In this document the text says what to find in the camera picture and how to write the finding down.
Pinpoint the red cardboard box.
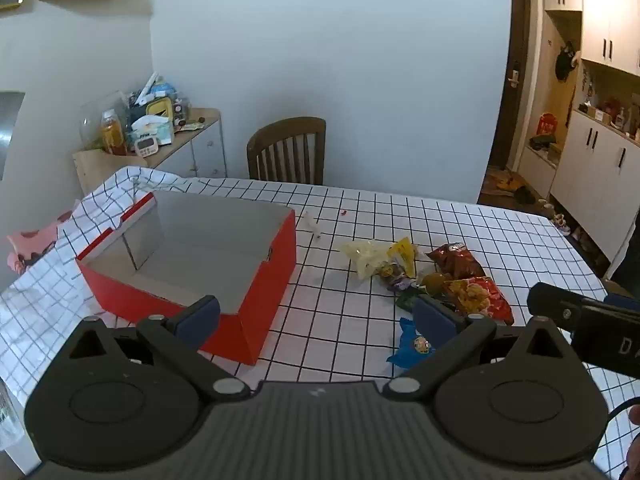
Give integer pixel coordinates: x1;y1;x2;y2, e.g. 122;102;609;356
76;191;297;365

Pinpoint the white tube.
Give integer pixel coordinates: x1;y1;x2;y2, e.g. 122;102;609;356
137;71;160;107

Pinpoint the black hanging bag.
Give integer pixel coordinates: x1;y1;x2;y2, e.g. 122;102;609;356
554;41;582;82

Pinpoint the person's right hand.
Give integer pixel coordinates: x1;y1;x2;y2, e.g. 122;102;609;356
626;404;640;472

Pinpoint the white kitchen timer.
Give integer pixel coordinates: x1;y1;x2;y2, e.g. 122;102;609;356
133;135;161;159

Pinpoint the clear glass jar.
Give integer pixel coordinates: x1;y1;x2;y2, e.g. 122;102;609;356
80;91;132;151

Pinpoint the brown wooden chair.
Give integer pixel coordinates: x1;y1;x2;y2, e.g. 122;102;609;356
246;116;327;186

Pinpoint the blue snack packet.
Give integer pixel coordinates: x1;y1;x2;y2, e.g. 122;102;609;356
386;317;438;371

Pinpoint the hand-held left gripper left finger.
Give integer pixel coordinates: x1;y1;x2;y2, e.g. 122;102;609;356
67;296;251;403

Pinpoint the black cable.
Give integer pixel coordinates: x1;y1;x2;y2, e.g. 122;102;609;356
607;397;640;417

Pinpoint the pale yellow chip bag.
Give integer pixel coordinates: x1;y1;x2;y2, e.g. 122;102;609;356
340;239;396;281

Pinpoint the yellow snack packet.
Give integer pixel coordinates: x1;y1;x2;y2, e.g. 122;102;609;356
389;236;418;278

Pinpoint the tissue pack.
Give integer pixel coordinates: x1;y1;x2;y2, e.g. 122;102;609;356
127;115;175;149

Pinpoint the white wall cabinet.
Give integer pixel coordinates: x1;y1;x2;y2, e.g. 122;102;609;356
519;0;640;277

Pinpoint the orange juice bottle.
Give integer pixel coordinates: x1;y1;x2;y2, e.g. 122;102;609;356
100;109;129;156

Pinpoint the dark wooden door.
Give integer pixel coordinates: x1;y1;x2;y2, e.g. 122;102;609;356
491;0;532;172

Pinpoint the dark green snack packet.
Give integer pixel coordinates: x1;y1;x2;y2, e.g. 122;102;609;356
395;287;425;313

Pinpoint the dark red chip bag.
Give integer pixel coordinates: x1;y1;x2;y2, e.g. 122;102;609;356
425;242;487;281

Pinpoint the white checked tablecloth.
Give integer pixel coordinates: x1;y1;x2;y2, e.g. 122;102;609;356
0;166;621;413

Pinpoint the clear wrapper scrap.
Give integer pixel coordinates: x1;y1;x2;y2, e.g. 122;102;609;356
301;210;323;241

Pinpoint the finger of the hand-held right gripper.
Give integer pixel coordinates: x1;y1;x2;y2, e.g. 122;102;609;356
527;282;640;333

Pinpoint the red orange snack bag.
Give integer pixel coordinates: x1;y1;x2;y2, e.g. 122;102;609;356
442;276;515;326

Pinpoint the light wooden sideboard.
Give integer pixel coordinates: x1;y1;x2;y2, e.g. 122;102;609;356
72;107;227;197

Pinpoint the yellow and black box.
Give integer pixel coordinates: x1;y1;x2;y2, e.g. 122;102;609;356
145;97;174;121

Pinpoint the pink patterned cloth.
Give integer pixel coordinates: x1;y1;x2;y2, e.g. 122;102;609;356
7;200;82;276

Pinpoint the pile of shoes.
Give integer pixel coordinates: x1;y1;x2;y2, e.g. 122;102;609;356
487;169;537;206

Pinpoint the olive green round snack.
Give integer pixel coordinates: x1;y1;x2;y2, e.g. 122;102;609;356
421;271;452;294

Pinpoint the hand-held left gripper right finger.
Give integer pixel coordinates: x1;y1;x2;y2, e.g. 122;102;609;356
382;294;571;403

